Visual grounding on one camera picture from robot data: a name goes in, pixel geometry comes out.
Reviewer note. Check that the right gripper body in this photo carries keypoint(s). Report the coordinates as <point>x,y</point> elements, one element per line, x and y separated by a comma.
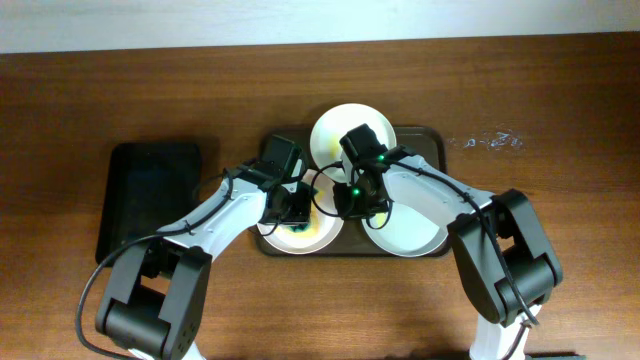
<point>353,201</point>

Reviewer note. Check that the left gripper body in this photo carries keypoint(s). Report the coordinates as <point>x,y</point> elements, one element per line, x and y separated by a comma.
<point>292,215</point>

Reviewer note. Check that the green and yellow sponge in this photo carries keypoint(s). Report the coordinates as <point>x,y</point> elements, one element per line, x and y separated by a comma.
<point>308,227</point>

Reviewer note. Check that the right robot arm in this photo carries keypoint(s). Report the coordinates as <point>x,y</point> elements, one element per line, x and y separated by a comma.
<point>506,263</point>

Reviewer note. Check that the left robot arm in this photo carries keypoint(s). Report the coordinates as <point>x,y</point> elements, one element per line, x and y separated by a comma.
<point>153,304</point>

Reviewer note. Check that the brown serving tray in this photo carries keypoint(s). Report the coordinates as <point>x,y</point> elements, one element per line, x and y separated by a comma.
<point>352,240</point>

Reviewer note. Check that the black plastic tray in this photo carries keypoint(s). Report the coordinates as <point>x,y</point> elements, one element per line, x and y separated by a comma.
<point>149,185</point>

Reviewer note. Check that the white plate front left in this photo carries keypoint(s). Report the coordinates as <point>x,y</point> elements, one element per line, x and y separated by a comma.
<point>327,227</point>

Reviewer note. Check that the white plate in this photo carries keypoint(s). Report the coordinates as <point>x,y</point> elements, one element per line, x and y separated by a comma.
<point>337,121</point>
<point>327,227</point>

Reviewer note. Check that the pale blue plate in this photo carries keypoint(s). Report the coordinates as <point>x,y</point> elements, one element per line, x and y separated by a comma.
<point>406,234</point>

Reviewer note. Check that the white plate at back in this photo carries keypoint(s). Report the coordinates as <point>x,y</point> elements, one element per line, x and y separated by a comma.
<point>337,121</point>

